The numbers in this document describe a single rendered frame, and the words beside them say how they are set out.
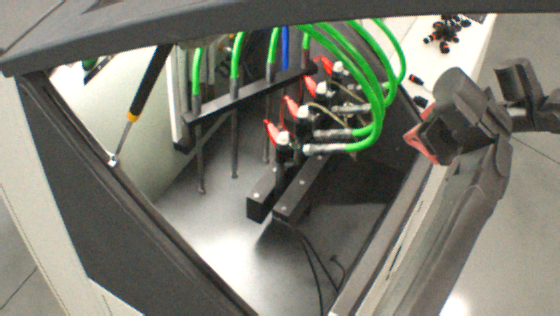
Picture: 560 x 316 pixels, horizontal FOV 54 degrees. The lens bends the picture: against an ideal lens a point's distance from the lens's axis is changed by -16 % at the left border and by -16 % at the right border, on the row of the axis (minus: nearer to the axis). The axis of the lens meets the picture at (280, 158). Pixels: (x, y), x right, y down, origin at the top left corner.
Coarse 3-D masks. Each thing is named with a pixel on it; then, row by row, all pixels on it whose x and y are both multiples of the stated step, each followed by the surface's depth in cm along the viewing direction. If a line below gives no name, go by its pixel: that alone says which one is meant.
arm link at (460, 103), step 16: (448, 80) 77; (464, 80) 75; (432, 96) 78; (448, 96) 75; (464, 96) 75; (480, 96) 76; (448, 112) 75; (464, 112) 75; (480, 112) 76; (464, 128) 76; (480, 128) 75; (464, 144) 79; (480, 144) 78; (496, 144) 74; (496, 160) 73
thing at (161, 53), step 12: (156, 48) 66; (168, 48) 65; (156, 60) 67; (144, 72) 71; (156, 72) 70; (144, 84) 72; (144, 96) 75; (132, 108) 78; (132, 120) 80; (120, 144) 88
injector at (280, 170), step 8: (288, 136) 122; (280, 144) 121; (280, 152) 123; (288, 152) 124; (280, 160) 124; (288, 160) 125; (296, 160) 124; (280, 168) 127; (280, 176) 129; (280, 184) 131; (280, 192) 133
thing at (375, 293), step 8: (416, 208) 163; (408, 224) 159; (400, 240) 157; (400, 248) 170; (392, 256) 157; (392, 264) 173; (384, 272) 159; (376, 280) 144; (384, 280) 178; (376, 288) 159; (368, 296) 147; (376, 296) 180; (368, 304) 161; (376, 304) 205; (360, 312) 147; (368, 312) 186
